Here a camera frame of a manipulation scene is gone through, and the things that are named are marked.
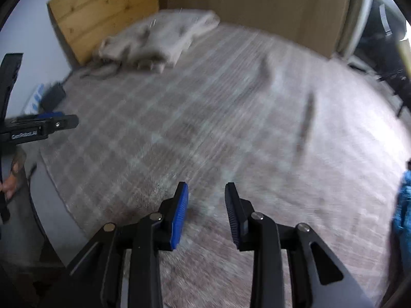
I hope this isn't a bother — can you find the white window frame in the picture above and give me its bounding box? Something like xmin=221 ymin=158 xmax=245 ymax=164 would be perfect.
xmin=336 ymin=0 xmax=373 ymax=71

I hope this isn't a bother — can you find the thin black cable on rug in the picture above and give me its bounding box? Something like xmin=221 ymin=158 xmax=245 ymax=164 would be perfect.
xmin=78 ymin=62 xmax=121 ymax=79

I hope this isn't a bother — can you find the person's left hand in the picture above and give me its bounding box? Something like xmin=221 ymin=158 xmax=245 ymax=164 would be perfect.
xmin=1 ymin=163 xmax=22 ymax=200

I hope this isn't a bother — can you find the blue puffer jacket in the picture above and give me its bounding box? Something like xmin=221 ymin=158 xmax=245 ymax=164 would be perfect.
xmin=392 ymin=170 xmax=410 ymax=254

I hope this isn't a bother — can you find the white knit cardigan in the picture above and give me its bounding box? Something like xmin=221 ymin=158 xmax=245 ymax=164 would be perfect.
xmin=93 ymin=9 xmax=220 ymax=73

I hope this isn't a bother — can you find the black wall plug charger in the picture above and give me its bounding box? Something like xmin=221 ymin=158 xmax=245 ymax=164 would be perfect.
xmin=40 ymin=83 xmax=66 ymax=113

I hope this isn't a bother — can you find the light wood cabinet panel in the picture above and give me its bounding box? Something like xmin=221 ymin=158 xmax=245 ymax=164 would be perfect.
xmin=160 ymin=0 xmax=349 ymax=58

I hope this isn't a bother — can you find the pine wood board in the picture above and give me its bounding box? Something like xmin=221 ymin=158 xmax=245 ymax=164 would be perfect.
xmin=48 ymin=0 xmax=159 ymax=65

